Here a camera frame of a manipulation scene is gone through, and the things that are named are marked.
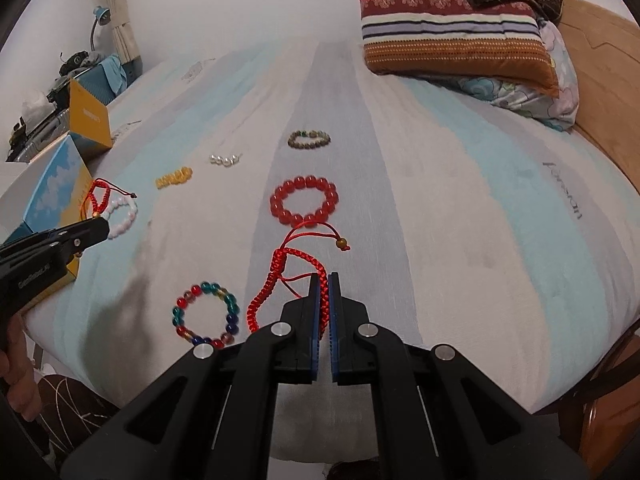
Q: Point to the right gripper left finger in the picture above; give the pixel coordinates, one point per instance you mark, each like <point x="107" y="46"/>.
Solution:
<point x="299" y="360"/>

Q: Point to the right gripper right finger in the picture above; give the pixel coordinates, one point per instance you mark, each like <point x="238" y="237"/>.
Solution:
<point x="350" y="359"/>

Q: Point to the red cord bracelet small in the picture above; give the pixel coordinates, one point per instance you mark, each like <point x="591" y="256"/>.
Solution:
<point x="98" y="198"/>

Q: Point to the person's left hand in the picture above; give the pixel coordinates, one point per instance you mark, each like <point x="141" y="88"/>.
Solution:
<point x="17" y="371"/>

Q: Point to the blue yellow cardboard box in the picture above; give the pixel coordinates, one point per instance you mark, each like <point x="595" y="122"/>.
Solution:
<point x="50" y="190"/>

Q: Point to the grey suitcase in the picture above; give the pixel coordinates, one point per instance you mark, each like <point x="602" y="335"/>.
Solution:
<point x="25" y="146"/>

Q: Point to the striped bed sheet mattress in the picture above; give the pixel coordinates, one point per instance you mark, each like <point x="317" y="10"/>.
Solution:
<point x="513" y="242"/>

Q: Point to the teal suitcase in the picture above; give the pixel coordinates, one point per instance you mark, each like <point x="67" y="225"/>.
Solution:
<point x="110" y="78"/>

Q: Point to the blue desk lamp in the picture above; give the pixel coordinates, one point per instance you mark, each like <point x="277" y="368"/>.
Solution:
<point x="102" y="17"/>

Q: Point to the beige curtain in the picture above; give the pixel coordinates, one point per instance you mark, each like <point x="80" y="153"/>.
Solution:
<point x="123" y="35"/>

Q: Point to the striped red orange pillow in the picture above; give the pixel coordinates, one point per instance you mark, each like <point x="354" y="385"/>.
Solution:
<point x="450" y="38"/>

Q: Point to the wooden headboard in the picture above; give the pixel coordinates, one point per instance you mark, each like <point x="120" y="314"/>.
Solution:
<point x="604" y="48"/>

